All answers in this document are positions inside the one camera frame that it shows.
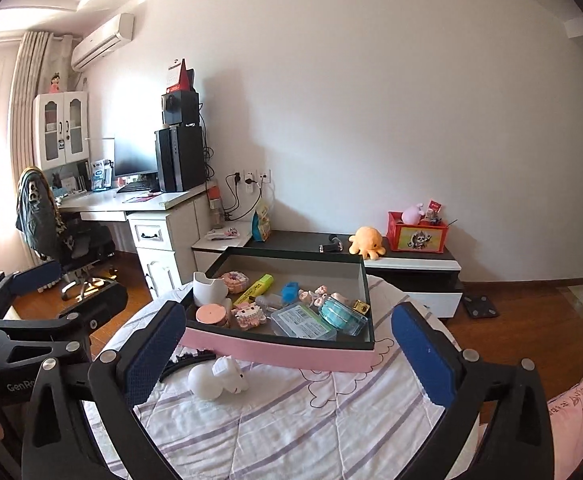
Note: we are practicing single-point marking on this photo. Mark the small gold toy camera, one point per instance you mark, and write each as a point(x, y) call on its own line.
point(361, 307)

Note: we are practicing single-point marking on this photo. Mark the white desk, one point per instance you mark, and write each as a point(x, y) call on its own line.
point(106, 202)

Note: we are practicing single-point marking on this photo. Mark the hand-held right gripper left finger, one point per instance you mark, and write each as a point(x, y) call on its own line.
point(154, 352)

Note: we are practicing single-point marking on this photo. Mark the black computer tower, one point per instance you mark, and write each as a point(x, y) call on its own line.
point(184, 160)

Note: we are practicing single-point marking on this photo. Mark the black keyboard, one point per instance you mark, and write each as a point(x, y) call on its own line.
point(134, 188)

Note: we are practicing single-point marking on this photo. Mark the pink printed cloth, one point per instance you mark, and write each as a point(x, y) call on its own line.
point(571, 420)

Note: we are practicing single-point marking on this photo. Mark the small black gadget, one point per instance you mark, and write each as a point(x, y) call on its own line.
point(330, 247)

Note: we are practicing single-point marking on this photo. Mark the small blue toy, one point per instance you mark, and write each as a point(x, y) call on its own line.
point(290, 292)

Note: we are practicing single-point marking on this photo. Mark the clear plastic card box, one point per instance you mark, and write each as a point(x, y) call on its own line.
point(304, 322)

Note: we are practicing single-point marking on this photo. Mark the white nightstand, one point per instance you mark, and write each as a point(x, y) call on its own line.
point(211, 255)

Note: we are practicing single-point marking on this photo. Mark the pink mouse pad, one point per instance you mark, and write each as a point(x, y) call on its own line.
point(140, 198)

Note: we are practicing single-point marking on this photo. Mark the blue white carton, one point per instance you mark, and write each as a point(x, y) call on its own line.
point(100, 175)

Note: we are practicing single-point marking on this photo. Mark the orange-capped bottle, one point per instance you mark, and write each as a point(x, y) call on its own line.
point(215, 207)

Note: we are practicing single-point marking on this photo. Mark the black hair clip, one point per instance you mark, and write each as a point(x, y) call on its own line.
point(191, 357)

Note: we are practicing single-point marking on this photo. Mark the pink doll figurine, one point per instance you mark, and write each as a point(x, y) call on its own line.
point(54, 83)

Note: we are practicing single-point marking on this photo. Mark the red card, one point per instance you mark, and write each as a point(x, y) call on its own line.
point(435, 208)

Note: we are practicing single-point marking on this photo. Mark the black white low cabinet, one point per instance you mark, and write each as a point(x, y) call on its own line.
point(411, 265)

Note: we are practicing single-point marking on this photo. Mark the blue snack bag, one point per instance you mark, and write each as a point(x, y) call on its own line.
point(261, 225)

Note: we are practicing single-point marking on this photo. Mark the pink plush toy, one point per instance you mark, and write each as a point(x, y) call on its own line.
point(413, 214)

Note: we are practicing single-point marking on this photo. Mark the red storage crate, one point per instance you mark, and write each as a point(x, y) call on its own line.
point(419, 235)

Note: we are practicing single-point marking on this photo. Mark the black bathroom scale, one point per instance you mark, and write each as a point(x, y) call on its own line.
point(479, 306)

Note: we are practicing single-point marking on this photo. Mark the pink white packet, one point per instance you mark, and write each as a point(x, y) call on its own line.
point(221, 234)

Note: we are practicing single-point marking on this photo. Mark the pink block figure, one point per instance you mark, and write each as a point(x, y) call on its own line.
point(249, 316)

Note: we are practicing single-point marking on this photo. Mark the pink scrunchie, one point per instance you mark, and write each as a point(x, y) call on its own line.
point(234, 281)

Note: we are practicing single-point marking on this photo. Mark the red desk calendar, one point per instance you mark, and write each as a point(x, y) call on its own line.
point(184, 77)

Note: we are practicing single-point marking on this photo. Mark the black box with dial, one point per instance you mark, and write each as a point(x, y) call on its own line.
point(184, 107)

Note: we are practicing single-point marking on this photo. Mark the black office chair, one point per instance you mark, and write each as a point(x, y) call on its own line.
point(86, 245)

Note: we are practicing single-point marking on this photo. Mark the black computer monitor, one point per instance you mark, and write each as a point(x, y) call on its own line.
point(134, 157)

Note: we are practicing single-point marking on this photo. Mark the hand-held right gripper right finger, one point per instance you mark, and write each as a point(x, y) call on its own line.
point(421, 355)

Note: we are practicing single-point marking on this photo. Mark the pink storage box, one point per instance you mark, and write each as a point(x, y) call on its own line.
point(271, 355)

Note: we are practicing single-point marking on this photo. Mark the row of books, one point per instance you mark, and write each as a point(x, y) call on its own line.
point(71, 184)

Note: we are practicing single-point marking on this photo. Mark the white plug adapter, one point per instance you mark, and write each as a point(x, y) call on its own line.
point(209, 292)

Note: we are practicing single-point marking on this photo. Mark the white air conditioner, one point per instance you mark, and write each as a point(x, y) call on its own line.
point(101, 42)

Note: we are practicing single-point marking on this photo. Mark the yellow highlighter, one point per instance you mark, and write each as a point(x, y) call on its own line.
point(254, 290)

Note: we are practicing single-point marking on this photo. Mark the white glass-door cabinet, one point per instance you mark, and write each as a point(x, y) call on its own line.
point(61, 130)

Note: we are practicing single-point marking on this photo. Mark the small clear bottle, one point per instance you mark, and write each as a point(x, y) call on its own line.
point(269, 301)

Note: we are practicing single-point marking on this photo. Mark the yellow octopus plush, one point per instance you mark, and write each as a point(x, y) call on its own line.
point(366, 242)

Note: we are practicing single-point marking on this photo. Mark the dark grey jacket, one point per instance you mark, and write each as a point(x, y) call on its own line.
point(36, 210)

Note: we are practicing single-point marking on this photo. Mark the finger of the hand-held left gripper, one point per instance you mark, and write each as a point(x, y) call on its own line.
point(101, 310)
point(36, 277)

